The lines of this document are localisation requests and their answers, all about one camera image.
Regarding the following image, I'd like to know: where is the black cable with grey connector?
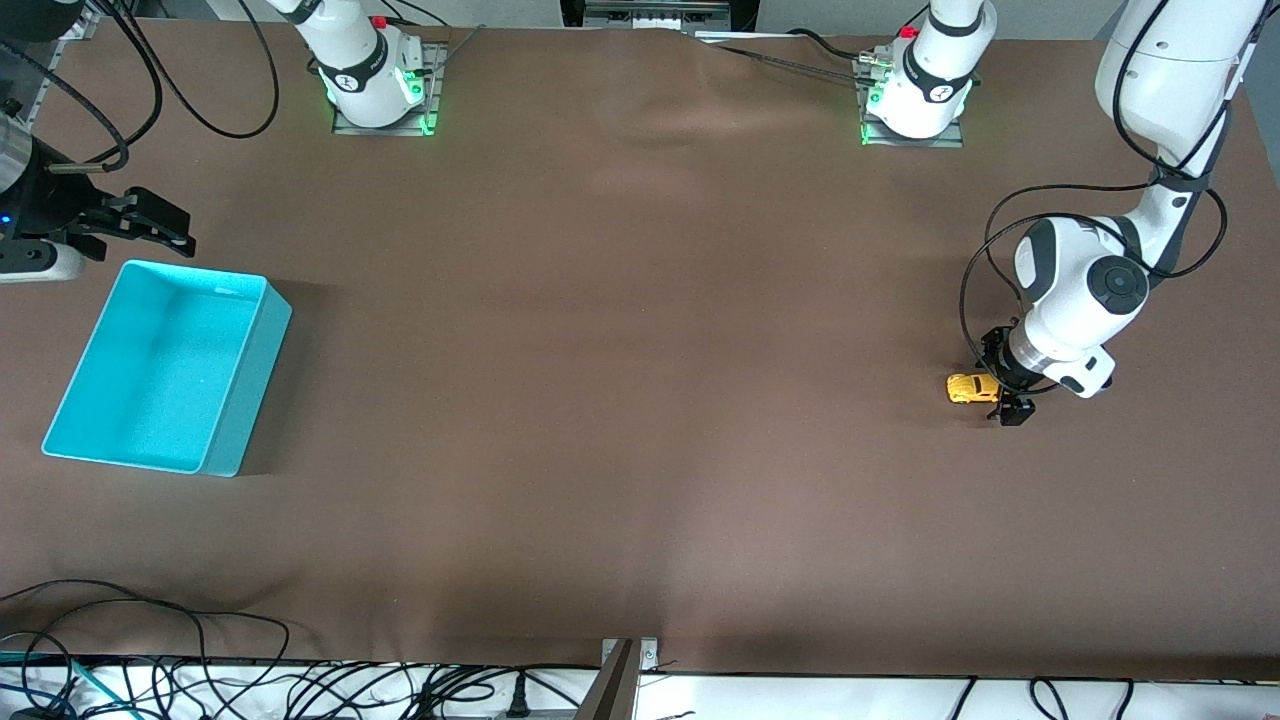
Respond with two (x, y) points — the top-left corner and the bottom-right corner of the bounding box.
(0, 40), (133, 173)

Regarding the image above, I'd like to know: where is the brown table cover sheet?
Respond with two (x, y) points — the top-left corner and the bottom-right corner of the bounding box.
(0, 20), (1280, 681)

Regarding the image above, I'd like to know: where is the thick black curved cable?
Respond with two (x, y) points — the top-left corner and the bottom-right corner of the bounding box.
(788, 28), (873, 61)

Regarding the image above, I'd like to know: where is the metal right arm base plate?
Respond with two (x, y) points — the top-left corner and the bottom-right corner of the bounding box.
(333, 42), (441, 137)

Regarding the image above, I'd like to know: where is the aluminium frame profile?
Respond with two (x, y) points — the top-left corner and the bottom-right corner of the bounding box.
(0, 10), (101, 131)

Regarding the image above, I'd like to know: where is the turquoise plastic bin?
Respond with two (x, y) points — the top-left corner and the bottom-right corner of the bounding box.
(42, 259), (293, 478)

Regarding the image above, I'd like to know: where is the silver power strip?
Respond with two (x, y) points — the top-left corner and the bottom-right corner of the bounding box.
(583, 0), (701, 28)

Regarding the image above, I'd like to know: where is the black cable loop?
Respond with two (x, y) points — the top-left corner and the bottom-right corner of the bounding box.
(0, 578), (293, 691)

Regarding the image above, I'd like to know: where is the thin dark straight cable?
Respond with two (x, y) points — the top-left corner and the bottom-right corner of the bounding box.
(715, 45), (866, 79)

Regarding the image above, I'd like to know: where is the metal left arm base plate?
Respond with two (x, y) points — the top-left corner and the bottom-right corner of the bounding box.
(862, 55), (966, 149)

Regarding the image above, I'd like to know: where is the silver table edge bracket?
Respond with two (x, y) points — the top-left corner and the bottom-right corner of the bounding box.
(601, 637), (661, 673)

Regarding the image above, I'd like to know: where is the thin grey cable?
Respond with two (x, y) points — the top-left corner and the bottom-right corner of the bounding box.
(438, 25), (487, 71)

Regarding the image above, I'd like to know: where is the black looping cable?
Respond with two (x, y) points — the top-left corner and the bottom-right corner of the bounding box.
(95, 0), (281, 140)

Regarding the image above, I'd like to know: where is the grey metal post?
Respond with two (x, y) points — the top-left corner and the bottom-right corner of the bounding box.
(575, 640), (641, 720)

